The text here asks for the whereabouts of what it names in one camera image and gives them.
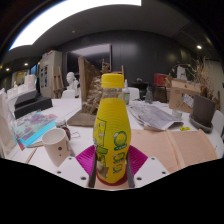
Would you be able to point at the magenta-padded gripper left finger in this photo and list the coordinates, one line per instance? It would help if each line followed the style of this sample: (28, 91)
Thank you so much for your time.
(71, 170)

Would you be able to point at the yellow drink bottle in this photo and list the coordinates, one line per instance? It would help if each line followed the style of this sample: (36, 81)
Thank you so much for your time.
(111, 133)

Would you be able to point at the wooden easel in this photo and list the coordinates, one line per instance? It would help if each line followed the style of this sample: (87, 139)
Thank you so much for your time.
(115, 70)
(57, 83)

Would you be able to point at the grey newspaper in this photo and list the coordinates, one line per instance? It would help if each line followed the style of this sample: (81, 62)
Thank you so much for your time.
(153, 116)

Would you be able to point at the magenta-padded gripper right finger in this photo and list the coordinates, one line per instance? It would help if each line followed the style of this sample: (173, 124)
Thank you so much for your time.
(150, 170)

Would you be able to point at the red box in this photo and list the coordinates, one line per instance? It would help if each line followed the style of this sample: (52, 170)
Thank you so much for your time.
(161, 80)

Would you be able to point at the small yellow tag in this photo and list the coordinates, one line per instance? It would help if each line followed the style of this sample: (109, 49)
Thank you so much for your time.
(185, 128)

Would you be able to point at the brown cardboard box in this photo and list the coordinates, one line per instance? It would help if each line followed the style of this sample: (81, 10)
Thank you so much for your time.
(181, 95)

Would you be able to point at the small white cup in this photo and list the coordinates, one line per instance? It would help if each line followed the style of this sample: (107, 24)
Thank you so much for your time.
(177, 114)

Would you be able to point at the small white-lidded jar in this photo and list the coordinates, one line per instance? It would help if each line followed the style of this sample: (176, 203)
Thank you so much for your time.
(62, 126)

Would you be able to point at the black wall screen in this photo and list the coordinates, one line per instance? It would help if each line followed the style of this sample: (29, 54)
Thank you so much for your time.
(90, 56)

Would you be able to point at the cream speckled mug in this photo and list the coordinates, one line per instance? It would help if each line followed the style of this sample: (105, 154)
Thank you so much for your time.
(56, 146)

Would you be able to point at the brown wooden relief sculpture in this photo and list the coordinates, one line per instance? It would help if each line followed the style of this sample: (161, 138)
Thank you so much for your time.
(88, 96)

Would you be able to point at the thin wooden stick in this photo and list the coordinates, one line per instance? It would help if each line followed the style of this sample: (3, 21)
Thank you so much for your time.
(31, 156)

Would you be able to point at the grey pot with dried plant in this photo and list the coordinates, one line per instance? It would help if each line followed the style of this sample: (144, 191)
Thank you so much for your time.
(203, 111)

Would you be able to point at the clear green-labelled spray bottle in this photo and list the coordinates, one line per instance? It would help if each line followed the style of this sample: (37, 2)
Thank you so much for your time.
(126, 95)

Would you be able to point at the dark glass bottle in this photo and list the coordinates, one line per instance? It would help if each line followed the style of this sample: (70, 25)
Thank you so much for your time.
(149, 95)

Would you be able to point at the white paper bag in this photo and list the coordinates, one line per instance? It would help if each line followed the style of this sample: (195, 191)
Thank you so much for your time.
(6, 130)

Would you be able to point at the stacked black boxes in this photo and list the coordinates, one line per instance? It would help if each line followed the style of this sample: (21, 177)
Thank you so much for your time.
(31, 105)

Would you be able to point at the white plaster bust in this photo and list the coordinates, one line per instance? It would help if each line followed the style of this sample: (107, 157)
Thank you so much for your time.
(71, 80)

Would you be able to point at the white ceiling light panel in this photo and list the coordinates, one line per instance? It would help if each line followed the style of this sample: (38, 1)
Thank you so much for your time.
(66, 16)

